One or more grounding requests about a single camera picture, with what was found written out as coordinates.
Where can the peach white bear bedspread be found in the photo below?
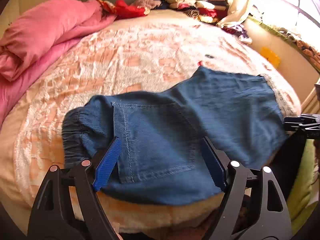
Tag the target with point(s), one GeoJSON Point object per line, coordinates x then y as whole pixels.
{"type": "Point", "coordinates": [151, 53]}

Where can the red embroidered cloth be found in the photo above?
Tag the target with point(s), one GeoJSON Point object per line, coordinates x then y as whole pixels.
{"type": "Point", "coordinates": [122, 10]}

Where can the pink folded duvet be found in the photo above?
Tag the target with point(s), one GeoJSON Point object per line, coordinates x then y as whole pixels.
{"type": "Point", "coordinates": [39, 37]}

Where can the floral laundry basket with clothes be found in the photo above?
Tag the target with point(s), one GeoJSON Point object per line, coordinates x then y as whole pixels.
{"type": "Point", "coordinates": [239, 32]}

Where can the stack of folded clothes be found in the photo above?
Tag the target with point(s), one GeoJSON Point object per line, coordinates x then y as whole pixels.
{"type": "Point", "coordinates": [206, 11]}

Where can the blue denim lace-trimmed pants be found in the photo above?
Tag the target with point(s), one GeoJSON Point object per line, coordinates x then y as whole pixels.
{"type": "Point", "coordinates": [160, 133]}

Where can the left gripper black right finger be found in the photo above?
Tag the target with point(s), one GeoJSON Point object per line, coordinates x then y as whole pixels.
{"type": "Point", "coordinates": [215, 168]}

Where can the yellow paper bag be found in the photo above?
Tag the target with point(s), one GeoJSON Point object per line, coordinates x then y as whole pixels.
{"type": "Point", "coordinates": [270, 56]}

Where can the green windowsill cover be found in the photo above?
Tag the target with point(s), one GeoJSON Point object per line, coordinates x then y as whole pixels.
{"type": "Point", "coordinates": [309, 52]}

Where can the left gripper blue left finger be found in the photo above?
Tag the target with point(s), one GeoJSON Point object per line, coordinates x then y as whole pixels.
{"type": "Point", "coordinates": [104, 163]}

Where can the mauve fuzzy garment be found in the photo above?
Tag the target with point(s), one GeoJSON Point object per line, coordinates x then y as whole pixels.
{"type": "Point", "coordinates": [150, 4]}

